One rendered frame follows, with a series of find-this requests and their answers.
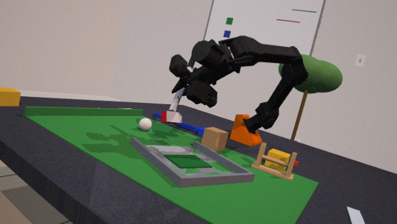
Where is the white golf ball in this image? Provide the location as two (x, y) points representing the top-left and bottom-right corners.
(139, 118), (152, 131)

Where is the yellow block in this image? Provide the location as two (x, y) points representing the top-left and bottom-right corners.
(0, 87), (20, 106)
(264, 148), (291, 172)

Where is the white flat bar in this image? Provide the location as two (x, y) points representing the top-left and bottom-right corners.
(347, 207), (365, 224)

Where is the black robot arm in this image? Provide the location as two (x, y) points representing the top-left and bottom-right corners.
(186, 35), (308, 133)

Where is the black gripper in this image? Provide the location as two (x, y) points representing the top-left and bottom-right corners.
(169, 54), (218, 108)

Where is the blue putter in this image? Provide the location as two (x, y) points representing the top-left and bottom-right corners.
(155, 113), (205, 136)

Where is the green flat mat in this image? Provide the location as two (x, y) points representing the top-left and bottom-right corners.
(23, 115), (319, 224)

